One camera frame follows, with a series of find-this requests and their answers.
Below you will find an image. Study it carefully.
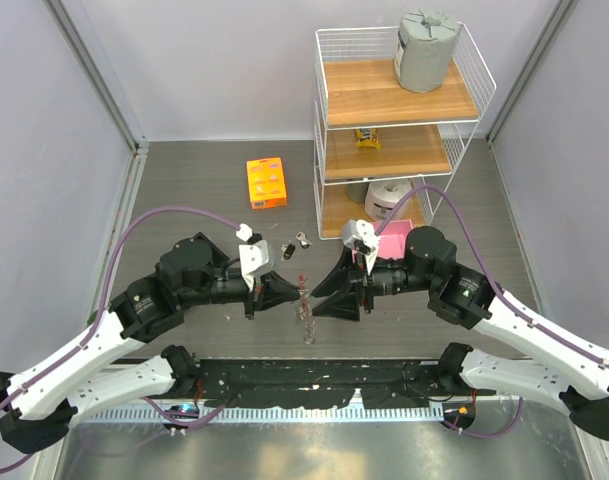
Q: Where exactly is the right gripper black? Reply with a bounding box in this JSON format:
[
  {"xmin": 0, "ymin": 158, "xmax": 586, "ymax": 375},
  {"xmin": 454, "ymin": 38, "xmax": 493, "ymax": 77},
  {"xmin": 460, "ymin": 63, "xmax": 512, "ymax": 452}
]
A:
[{"xmin": 312, "ymin": 243, "xmax": 437, "ymax": 321}]

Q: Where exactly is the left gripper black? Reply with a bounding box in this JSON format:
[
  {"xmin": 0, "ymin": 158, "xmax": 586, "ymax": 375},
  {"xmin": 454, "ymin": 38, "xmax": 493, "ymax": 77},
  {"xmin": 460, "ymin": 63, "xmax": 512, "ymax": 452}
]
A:
[{"xmin": 179, "ymin": 267, "xmax": 301, "ymax": 318}]

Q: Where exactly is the metal keyring holder red grip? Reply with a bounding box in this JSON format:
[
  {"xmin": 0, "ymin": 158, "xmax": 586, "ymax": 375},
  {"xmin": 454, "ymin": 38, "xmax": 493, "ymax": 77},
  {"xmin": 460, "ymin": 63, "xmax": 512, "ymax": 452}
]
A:
[{"xmin": 296, "ymin": 273, "xmax": 316, "ymax": 345}]

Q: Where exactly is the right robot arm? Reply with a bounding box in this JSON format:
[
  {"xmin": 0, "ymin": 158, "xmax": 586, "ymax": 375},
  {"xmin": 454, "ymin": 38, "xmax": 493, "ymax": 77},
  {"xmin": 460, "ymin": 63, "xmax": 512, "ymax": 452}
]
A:
[{"xmin": 312, "ymin": 221, "xmax": 609, "ymax": 441}]

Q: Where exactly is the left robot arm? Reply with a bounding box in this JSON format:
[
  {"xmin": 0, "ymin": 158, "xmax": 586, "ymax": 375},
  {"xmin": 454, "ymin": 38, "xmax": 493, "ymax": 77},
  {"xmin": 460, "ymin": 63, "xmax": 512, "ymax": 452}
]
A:
[{"xmin": 0, "ymin": 233, "xmax": 300, "ymax": 454}]

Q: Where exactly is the black tag key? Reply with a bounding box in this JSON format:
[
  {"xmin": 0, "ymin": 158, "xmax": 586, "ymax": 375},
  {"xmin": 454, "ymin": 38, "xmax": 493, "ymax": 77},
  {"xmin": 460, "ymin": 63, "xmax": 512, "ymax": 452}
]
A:
[{"xmin": 281, "ymin": 243, "xmax": 296, "ymax": 260}]

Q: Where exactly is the pink open box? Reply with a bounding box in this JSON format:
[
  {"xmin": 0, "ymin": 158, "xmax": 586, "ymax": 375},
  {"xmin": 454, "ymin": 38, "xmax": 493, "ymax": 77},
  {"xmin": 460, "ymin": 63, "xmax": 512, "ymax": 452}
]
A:
[{"xmin": 378, "ymin": 219, "xmax": 414, "ymax": 260}]

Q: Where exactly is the black plastic bin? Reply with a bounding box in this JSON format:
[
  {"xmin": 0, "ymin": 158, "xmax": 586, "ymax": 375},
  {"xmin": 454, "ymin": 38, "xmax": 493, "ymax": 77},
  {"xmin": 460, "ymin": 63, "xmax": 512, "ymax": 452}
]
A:
[{"xmin": 192, "ymin": 232, "xmax": 230, "ymax": 267}]

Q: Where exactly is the grey can on shelf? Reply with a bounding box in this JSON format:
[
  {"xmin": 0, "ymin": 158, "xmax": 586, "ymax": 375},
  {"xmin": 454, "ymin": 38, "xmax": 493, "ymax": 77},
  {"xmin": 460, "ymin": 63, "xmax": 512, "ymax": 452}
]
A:
[{"xmin": 346, "ymin": 181, "xmax": 369, "ymax": 204}]

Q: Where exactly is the white paper roll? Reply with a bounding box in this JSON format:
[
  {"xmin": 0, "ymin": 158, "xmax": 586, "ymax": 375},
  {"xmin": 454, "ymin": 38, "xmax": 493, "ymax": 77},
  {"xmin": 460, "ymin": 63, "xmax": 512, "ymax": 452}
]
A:
[{"xmin": 365, "ymin": 179, "xmax": 413, "ymax": 221}]

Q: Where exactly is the orange cardboard box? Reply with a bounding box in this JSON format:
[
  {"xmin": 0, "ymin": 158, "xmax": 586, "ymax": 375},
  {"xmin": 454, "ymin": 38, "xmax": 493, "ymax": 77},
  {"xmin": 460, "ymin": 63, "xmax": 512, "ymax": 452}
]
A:
[{"xmin": 246, "ymin": 157, "xmax": 288, "ymax": 210}]

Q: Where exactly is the yellow snack packet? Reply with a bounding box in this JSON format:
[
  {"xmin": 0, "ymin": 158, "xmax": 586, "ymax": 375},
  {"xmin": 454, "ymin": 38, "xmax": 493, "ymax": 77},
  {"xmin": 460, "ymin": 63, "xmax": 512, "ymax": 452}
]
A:
[{"xmin": 354, "ymin": 128, "xmax": 381, "ymax": 150}]

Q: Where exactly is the grey wrapped paper roll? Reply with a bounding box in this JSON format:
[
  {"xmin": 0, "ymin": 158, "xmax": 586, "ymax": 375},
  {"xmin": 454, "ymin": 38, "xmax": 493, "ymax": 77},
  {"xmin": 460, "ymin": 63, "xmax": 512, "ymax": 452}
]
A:
[{"xmin": 394, "ymin": 8, "xmax": 461, "ymax": 93}]

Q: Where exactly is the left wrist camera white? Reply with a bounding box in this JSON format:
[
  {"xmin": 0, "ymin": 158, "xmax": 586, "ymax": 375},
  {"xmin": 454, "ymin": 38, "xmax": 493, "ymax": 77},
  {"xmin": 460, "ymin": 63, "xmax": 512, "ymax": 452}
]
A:
[{"xmin": 236, "ymin": 223, "xmax": 275, "ymax": 291}]

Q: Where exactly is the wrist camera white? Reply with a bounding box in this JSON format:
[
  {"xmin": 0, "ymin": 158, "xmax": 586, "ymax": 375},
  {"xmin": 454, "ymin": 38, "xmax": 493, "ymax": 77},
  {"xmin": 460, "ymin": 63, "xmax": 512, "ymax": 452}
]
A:
[
  {"xmin": 236, "ymin": 223, "xmax": 275, "ymax": 291},
  {"xmin": 342, "ymin": 220, "xmax": 380, "ymax": 274}
]

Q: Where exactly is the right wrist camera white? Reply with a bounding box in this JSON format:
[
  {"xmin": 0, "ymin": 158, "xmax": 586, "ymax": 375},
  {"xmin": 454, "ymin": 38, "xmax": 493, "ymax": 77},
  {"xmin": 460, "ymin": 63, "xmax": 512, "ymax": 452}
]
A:
[{"xmin": 342, "ymin": 220, "xmax": 380, "ymax": 274}]

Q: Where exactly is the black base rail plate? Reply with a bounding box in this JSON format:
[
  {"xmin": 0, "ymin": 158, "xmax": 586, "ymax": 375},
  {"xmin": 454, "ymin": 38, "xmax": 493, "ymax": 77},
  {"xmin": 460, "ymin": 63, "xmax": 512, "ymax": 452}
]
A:
[{"xmin": 187, "ymin": 359, "xmax": 473, "ymax": 410}]

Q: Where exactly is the white slotted cable duct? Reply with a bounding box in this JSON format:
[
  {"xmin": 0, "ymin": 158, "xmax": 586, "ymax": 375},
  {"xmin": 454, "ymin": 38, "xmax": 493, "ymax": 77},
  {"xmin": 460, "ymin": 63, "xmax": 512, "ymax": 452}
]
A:
[{"xmin": 84, "ymin": 403, "xmax": 444, "ymax": 424}]

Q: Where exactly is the white wire shelf rack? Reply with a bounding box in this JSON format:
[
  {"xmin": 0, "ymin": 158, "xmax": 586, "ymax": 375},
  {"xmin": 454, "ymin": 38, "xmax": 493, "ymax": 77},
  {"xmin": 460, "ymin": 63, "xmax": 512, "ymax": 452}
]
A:
[{"xmin": 314, "ymin": 25, "xmax": 496, "ymax": 240}]

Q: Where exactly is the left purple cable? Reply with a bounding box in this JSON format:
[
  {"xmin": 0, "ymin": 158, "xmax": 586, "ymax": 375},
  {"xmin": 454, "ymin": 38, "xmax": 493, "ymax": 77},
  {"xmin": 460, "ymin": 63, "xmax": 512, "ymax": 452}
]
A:
[{"xmin": 0, "ymin": 207, "xmax": 240, "ymax": 474}]

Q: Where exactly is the purple cable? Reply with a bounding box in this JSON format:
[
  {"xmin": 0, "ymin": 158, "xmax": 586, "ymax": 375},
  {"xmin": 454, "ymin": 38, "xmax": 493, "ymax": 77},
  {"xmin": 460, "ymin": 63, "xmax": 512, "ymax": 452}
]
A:
[
  {"xmin": 376, "ymin": 184, "xmax": 609, "ymax": 439},
  {"xmin": 0, "ymin": 207, "xmax": 240, "ymax": 474}
]

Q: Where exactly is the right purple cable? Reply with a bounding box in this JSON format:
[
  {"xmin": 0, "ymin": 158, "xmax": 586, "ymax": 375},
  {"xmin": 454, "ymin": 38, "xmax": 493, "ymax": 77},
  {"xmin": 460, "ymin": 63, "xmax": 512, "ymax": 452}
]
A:
[{"xmin": 376, "ymin": 184, "xmax": 609, "ymax": 439}]

